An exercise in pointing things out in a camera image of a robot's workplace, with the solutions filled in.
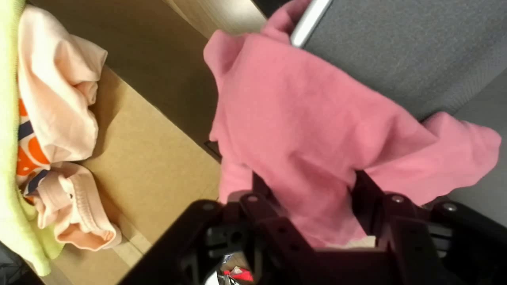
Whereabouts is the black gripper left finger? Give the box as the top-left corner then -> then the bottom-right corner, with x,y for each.
117,172 -> 297,285

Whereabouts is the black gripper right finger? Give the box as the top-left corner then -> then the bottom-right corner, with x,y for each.
351,170 -> 507,285

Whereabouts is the pink shirt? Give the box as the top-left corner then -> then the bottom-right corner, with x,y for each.
202,0 -> 502,251

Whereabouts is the yellow-green towel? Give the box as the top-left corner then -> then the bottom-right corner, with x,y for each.
0,0 -> 53,278

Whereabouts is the peach shirt with orange print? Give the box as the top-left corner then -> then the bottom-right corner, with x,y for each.
14,4 -> 123,253

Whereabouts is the brown cardboard box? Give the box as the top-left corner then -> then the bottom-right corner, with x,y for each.
25,0 -> 223,285

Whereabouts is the grey office chair with metal frame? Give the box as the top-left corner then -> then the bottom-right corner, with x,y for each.
288,0 -> 507,227

